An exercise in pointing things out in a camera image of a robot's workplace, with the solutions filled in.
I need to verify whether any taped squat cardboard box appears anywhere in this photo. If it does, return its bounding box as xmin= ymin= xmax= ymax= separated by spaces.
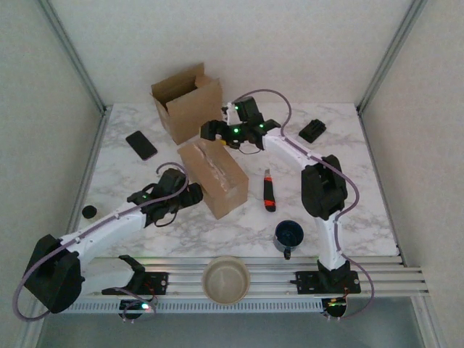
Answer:
xmin=177 ymin=139 xmax=250 ymax=220

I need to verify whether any tall cardboard box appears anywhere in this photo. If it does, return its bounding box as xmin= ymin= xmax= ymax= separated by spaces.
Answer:
xmin=150 ymin=62 xmax=224 ymax=146

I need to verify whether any orange black utility knife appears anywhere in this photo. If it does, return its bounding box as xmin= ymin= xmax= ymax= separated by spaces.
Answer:
xmin=262 ymin=168 xmax=277 ymax=214

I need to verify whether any black smartphone purple case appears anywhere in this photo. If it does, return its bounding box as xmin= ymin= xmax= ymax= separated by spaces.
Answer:
xmin=125 ymin=130 xmax=159 ymax=162

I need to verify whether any black plastic holder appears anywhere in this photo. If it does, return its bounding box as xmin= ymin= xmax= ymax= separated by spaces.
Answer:
xmin=298 ymin=118 xmax=328 ymax=144

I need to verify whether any beige bowl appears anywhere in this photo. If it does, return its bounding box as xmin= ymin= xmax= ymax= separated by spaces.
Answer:
xmin=201 ymin=255 xmax=252 ymax=307

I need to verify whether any dark blue mug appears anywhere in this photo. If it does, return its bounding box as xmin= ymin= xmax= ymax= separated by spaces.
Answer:
xmin=273 ymin=219 xmax=306 ymax=261

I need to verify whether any round black controller board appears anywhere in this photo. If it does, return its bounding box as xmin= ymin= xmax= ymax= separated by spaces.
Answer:
xmin=118 ymin=299 xmax=160 ymax=323
xmin=321 ymin=297 xmax=349 ymax=323

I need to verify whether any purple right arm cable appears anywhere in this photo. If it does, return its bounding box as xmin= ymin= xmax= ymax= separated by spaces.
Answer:
xmin=221 ymin=88 xmax=376 ymax=320

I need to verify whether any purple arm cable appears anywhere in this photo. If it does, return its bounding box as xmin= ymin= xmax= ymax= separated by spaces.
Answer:
xmin=12 ymin=162 xmax=190 ymax=323
xmin=221 ymin=88 xmax=376 ymax=320

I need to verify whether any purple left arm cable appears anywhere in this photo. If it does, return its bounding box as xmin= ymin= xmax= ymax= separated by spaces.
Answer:
xmin=12 ymin=162 xmax=190 ymax=323

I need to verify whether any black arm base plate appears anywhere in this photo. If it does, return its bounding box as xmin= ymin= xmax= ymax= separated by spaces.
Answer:
xmin=102 ymin=271 xmax=170 ymax=295
xmin=296 ymin=270 xmax=360 ymax=295

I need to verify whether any grey table side rail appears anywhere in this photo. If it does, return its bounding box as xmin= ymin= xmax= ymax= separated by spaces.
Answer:
xmin=357 ymin=108 xmax=405 ymax=257
xmin=67 ymin=107 xmax=112 ymax=236

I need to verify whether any white slotted cable duct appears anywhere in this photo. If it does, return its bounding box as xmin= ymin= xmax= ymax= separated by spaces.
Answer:
xmin=46 ymin=299 xmax=324 ymax=315

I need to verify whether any aluminium mounting rail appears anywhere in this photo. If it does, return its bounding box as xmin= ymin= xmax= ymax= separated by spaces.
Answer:
xmin=85 ymin=255 xmax=429 ymax=297

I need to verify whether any aluminium frame post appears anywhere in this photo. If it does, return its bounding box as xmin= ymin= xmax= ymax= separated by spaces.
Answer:
xmin=355 ymin=0 xmax=428 ymax=115
xmin=34 ymin=0 xmax=108 ymax=115

